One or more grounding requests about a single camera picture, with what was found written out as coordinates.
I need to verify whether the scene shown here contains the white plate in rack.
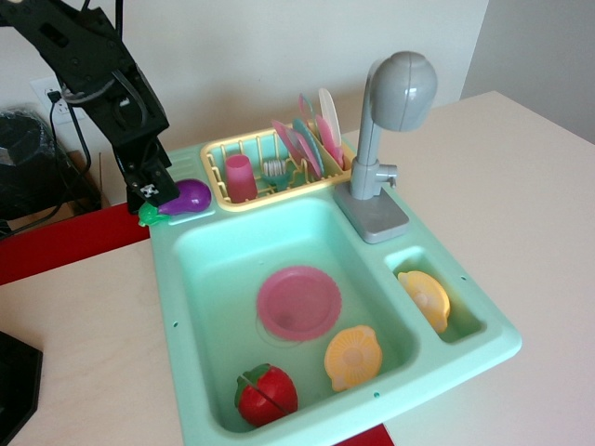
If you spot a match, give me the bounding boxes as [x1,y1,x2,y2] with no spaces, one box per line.
[318,87,342,147]

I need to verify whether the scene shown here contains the red toy strawberry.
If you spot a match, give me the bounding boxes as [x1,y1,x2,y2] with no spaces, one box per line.
[234,363,298,427]

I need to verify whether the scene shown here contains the grey toy faucet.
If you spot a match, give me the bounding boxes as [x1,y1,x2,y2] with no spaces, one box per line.
[332,49,439,244]

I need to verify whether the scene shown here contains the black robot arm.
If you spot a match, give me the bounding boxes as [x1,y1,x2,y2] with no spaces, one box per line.
[1,1,179,207]

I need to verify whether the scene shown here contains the pink plate in rack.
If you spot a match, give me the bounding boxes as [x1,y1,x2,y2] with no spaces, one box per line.
[271,120,311,164]

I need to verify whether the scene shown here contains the teal plate in rack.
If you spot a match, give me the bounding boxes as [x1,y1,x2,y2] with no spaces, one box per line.
[292,118,324,178]

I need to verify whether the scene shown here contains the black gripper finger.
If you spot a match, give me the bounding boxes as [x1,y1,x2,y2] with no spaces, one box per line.
[138,168,179,205]
[126,185,147,215]

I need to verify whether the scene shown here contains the pink plate behind white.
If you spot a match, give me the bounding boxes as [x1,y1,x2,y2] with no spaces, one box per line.
[315,114,345,170]

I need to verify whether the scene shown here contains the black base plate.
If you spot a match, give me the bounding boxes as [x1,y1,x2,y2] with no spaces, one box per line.
[1,333,43,446]

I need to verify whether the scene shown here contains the pink toy cup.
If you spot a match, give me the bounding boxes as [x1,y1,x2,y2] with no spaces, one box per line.
[225,154,258,203]

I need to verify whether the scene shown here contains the yellow dish rack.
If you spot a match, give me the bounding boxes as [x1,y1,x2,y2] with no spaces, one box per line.
[200,128,355,212]

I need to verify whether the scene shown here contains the purple toy eggplant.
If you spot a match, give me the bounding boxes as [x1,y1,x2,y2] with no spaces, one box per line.
[138,178,212,227]

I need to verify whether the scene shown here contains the yellow lemon half in basin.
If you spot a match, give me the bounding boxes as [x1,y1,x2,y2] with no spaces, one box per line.
[324,325,383,392]

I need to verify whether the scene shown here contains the white wall outlet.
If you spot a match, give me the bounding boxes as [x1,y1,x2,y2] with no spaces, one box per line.
[29,77,73,125]

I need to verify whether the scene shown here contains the red board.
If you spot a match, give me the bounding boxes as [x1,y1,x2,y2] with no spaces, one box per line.
[1,204,150,284]

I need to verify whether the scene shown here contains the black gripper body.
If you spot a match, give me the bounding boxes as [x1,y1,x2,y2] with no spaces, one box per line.
[111,134,171,186]

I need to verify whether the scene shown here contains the pink toy plate in basin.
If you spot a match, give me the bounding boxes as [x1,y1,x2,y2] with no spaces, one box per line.
[257,266,342,342]

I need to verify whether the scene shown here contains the black bag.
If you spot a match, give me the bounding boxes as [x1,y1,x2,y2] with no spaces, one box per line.
[1,110,100,220]

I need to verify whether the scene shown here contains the mint green toy sink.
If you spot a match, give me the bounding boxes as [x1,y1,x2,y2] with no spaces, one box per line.
[149,129,522,446]

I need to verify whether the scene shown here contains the pink teal small plate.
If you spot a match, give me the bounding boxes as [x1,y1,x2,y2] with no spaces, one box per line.
[298,93,315,124]

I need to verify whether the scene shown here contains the yellow lemon half in compartment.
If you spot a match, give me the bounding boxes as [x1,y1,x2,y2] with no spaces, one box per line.
[397,270,451,334]

